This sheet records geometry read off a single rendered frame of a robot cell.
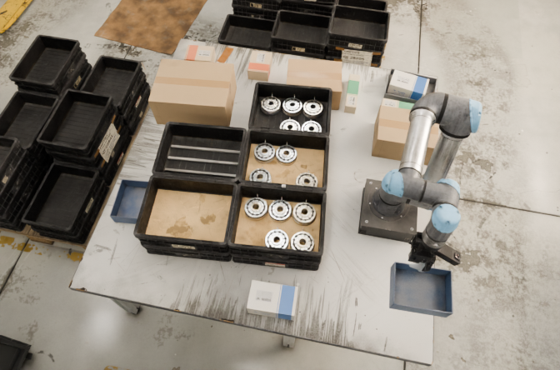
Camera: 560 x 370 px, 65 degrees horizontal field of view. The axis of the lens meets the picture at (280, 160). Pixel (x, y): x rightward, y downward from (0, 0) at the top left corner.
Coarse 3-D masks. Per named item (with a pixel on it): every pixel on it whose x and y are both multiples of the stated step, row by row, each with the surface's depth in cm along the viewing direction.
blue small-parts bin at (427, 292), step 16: (400, 272) 160; (416, 272) 160; (432, 272) 158; (448, 272) 156; (400, 288) 157; (416, 288) 157; (432, 288) 157; (448, 288) 153; (400, 304) 148; (416, 304) 154; (432, 304) 154; (448, 304) 151
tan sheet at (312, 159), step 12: (252, 144) 219; (252, 156) 215; (300, 156) 215; (312, 156) 215; (252, 168) 211; (264, 168) 211; (276, 168) 211; (288, 168) 211; (300, 168) 211; (312, 168) 211; (276, 180) 208; (288, 180) 208
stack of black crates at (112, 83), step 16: (96, 64) 293; (112, 64) 302; (128, 64) 298; (96, 80) 296; (112, 80) 300; (128, 80) 300; (144, 80) 306; (112, 96) 292; (128, 96) 287; (144, 96) 309; (128, 112) 292; (128, 128) 295
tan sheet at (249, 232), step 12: (312, 204) 201; (240, 216) 198; (240, 228) 195; (252, 228) 195; (264, 228) 195; (276, 228) 195; (288, 228) 195; (300, 228) 195; (312, 228) 195; (240, 240) 192; (252, 240) 192; (264, 240) 192; (276, 240) 192
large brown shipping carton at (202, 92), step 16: (160, 64) 237; (176, 64) 237; (192, 64) 237; (208, 64) 237; (224, 64) 237; (160, 80) 231; (176, 80) 231; (192, 80) 231; (208, 80) 231; (224, 80) 231; (160, 96) 226; (176, 96) 226; (192, 96) 226; (208, 96) 226; (224, 96) 226; (160, 112) 232; (176, 112) 230; (192, 112) 229; (208, 112) 228; (224, 112) 226
